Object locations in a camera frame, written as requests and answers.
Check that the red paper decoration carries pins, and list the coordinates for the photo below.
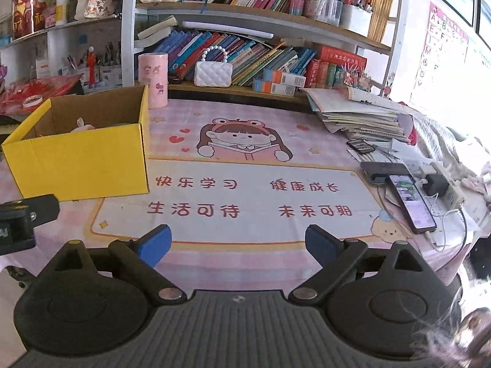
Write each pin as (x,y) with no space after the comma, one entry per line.
(48,87)

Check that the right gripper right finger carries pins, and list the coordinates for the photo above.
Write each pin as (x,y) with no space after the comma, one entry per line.
(338,260)

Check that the black power bank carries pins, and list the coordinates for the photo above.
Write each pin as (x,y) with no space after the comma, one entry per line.
(377,172)

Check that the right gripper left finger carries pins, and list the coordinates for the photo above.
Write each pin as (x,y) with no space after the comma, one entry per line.
(135,261)

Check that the pink cylinder container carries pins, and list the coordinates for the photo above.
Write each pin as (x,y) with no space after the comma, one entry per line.
(153,73)

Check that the orange white carton lower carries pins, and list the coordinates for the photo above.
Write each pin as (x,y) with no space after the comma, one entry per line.
(273,88)

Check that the white tape roll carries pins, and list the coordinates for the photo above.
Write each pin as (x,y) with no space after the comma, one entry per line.
(32,101)

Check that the stack of papers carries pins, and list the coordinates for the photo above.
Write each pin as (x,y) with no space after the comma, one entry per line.
(361,115)

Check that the white quilted pearl handbag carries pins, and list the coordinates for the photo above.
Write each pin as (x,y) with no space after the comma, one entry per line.
(213,74)

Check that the pink cartoon table mat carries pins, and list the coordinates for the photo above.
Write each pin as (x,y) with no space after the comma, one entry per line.
(238,185)

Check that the yellow cardboard box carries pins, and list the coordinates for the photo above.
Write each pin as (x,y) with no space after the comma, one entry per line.
(45,157)

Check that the white bookshelf frame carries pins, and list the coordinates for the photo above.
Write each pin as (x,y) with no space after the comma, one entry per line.
(17,57)

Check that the row of lower books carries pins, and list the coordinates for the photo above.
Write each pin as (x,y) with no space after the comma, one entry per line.
(249,55)

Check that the red festive gift bag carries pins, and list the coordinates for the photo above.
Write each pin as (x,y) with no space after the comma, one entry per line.
(28,17)

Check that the red figurine pen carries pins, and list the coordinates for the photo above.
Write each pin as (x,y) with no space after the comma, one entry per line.
(91,64)

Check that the red dictionary book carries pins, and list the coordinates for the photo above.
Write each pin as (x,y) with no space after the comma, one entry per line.
(341,57)

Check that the pink plush pig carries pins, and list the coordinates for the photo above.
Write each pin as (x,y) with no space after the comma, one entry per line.
(82,126)

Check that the orange white carton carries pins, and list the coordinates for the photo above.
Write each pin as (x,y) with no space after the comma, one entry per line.
(284,78)
(273,88)

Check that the orange white carton upper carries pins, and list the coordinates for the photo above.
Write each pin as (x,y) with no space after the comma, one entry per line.
(284,78)

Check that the black smartphone lit screen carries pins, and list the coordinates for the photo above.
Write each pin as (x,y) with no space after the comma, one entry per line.
(411,201)

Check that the white pen holder box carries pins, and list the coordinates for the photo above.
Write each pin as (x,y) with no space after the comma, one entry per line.
(355,19)

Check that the white power strip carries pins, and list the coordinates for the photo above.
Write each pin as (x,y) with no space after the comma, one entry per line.
(436,182)

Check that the black calculator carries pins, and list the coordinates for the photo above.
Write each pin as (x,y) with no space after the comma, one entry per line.
(361,147)

